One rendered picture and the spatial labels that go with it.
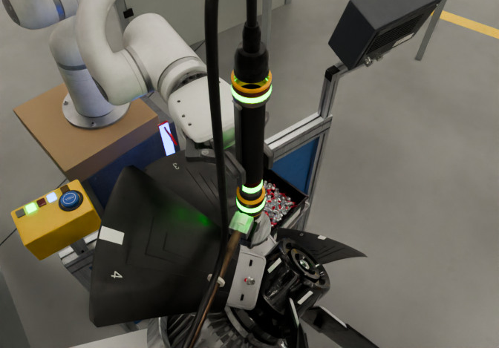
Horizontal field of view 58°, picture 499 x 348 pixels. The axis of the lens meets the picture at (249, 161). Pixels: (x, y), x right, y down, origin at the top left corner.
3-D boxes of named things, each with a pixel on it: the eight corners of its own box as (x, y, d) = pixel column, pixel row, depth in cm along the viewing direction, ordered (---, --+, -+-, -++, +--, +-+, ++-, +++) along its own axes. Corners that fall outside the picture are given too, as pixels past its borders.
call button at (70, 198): (66, 212, 101) (63, 208, 99) (59, 199, 102) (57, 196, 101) (83, 203, 102) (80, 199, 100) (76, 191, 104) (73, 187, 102)
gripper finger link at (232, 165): (220, 150, 63) (246, 184, 60) (200, 161, 62) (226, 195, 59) (218, 136, 60) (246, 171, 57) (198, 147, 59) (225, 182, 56)
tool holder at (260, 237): (258, 263, 74) (260, 238, 66) (219, 249, 75) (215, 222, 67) (276, 217, 78) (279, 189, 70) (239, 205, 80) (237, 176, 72)
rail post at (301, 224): (298, 235, 213) (319, 136, 149) (293, 229, 215) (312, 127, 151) (304, 231, 215) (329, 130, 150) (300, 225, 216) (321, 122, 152)
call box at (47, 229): (42, 264, 104) (23, 245, 95) (28, 231, 109) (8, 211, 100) (106, 228, 109) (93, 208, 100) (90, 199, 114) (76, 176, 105)
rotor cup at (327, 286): (301, 334, 84) (350, 290, 80) (262, 351, 71) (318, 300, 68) (258, 271, 90) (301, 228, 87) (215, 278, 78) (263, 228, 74)
